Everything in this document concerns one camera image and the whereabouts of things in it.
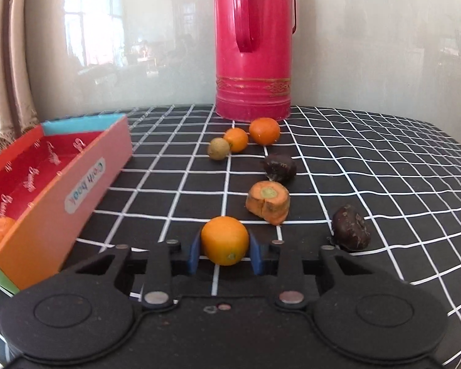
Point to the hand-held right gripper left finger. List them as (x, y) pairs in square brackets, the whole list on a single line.
[(194, 255)]

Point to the small orange kumquat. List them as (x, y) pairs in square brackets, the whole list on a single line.
[(237, 139), (265, 131), (0, 234)]

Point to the dark brown water chestnut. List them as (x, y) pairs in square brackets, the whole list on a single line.
[(351, 228), (279, 167)]

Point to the large smooth orange kumquat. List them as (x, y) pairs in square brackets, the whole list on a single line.
[(224, 240)]

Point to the black white-grid tablecloth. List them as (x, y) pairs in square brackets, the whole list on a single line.
[(368, 161)]

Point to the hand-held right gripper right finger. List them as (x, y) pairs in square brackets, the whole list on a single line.
[(254, 257)]

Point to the thick carrot piece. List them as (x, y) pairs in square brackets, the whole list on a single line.
[(269, 205)]

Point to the colourful cardboard box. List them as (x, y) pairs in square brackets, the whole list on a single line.
[(42, 230)]

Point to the red thermos flask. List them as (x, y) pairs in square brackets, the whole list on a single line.
[(253, 84)]

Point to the tan longan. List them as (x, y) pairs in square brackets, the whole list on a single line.
[(219, 148)]

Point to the beige lace-hem curtain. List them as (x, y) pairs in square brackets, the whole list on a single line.
[(7, 65)]

